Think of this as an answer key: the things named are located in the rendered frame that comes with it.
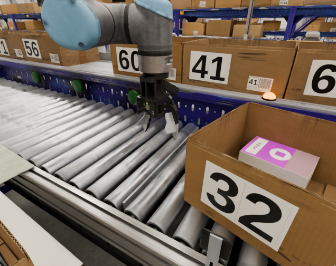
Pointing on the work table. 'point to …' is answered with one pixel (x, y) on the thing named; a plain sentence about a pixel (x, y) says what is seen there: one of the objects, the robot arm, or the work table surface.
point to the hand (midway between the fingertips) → (160, 133)
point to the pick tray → (8, 244)
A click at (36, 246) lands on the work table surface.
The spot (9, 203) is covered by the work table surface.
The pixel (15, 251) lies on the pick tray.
